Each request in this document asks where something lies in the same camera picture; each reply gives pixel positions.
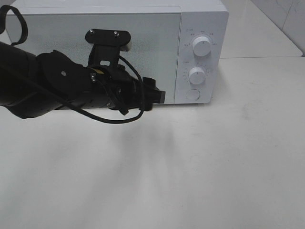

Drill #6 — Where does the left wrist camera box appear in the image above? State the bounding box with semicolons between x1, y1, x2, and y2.
85;29;131;52

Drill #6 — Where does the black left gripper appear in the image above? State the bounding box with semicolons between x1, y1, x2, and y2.
88;45;166;111

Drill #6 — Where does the white microwave oven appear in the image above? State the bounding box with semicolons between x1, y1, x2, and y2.
6;0;230;108

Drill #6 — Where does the upper white power knob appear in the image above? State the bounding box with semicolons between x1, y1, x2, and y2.
192;34;212;57

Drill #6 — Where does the white timer knob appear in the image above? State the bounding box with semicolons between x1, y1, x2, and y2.
188;67;206;85

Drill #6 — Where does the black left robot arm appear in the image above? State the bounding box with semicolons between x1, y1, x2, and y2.
0;43;165;124

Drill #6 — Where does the black left camera cable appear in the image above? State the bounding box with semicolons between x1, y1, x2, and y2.
0;5;150;125

